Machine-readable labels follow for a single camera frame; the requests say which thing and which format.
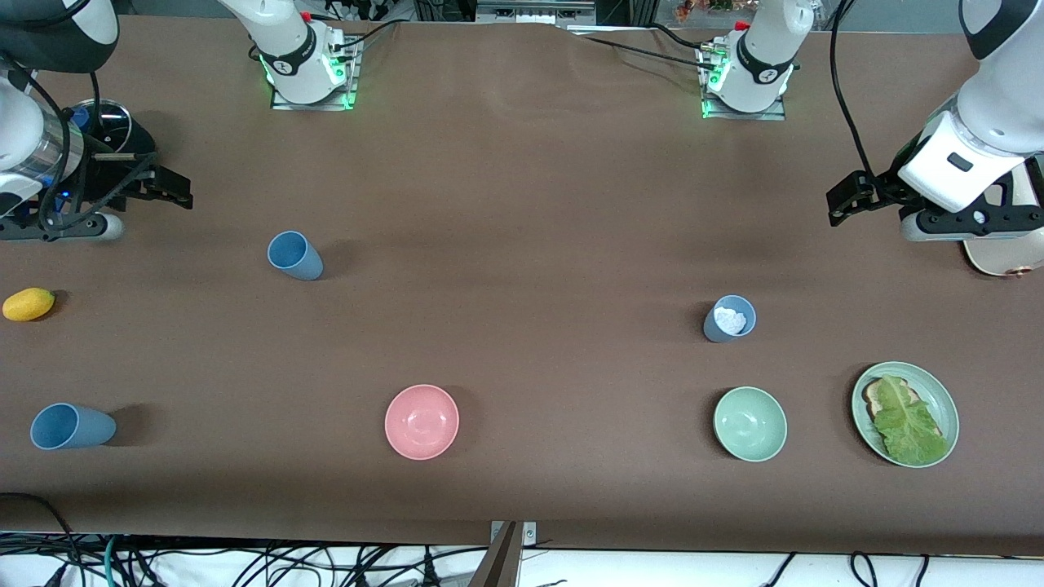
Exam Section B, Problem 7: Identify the toast bread slice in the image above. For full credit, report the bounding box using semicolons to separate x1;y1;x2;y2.
865;378;921;421

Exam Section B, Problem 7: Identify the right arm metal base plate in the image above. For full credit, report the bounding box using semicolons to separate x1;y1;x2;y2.
270;36;361;112

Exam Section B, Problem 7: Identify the pink bowl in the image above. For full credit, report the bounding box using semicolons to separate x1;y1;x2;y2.
384;384;460;461

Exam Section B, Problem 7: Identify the blue cup holding paper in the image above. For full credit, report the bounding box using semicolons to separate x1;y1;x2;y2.
703;294;757;344

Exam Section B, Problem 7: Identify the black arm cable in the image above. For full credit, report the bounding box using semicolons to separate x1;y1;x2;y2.
12;69;105;231
829;0;878;179

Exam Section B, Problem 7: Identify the green plate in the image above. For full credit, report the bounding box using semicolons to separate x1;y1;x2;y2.
852;361;960;469

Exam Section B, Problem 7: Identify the black base power cable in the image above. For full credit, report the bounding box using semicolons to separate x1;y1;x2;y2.
581;23;714;68
330;20;402;51

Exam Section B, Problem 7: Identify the black floor cable loop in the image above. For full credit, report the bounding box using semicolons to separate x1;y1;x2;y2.
0;492;76;563

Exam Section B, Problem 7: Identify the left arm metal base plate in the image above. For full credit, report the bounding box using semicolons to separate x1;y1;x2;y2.
695;41;788;122

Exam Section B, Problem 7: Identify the green bowl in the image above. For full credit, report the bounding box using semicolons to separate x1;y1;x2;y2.
713;386;789;463

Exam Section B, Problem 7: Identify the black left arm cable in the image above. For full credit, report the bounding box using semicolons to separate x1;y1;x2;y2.
829;0;878;179

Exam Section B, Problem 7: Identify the cream white round object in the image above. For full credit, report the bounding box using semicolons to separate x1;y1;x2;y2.
962;155;1044;278

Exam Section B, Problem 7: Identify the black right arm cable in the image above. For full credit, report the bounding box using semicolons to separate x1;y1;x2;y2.
12;69;105;231

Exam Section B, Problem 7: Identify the green lettuce leaf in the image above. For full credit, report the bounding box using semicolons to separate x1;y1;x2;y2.
873;375;950;466

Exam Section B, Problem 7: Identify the blue cup on its side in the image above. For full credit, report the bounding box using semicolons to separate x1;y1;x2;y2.
30;403;117;451

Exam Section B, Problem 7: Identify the yellow lemon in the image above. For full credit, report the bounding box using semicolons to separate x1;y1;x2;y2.
2;287;56;322

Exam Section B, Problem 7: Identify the glass lid blue knob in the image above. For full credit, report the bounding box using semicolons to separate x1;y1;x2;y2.
69;99;133;157

